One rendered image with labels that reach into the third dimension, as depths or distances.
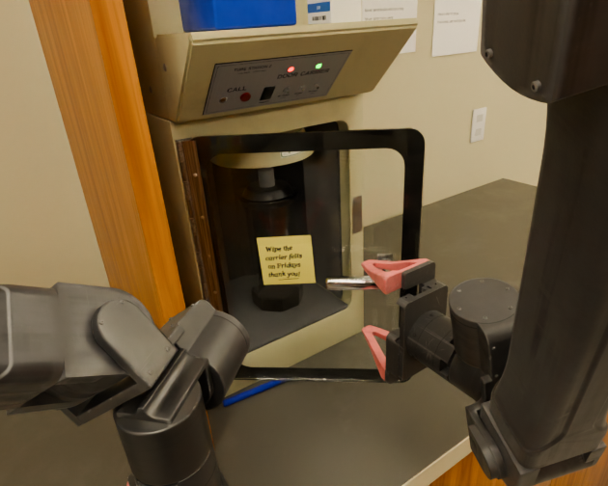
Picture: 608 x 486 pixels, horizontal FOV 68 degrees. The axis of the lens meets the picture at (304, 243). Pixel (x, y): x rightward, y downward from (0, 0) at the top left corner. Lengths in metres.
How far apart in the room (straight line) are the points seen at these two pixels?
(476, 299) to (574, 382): 0.14
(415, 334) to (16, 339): 0.36
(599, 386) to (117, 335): 0.28
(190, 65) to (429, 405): 0.62
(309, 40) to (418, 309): 0.33
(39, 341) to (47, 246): 0.81
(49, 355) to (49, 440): 0.61
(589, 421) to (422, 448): 0.42
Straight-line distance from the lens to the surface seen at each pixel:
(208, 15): 0.53
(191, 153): 0.61
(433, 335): 0.49
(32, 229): 1.07
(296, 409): 0.80
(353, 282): 0.59
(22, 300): 0.29
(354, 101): 0.76
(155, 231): 0.55
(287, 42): 0.56
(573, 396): 0.31
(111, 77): 0.51
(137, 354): 0.30
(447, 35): 1.57
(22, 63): 1.02
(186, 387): 0.33
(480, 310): 0.40
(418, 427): 0.78
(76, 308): 0.30
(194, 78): 0.54
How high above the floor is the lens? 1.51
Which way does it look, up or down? 26 degrees down
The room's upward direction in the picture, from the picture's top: 4 degrees counter-clockwise
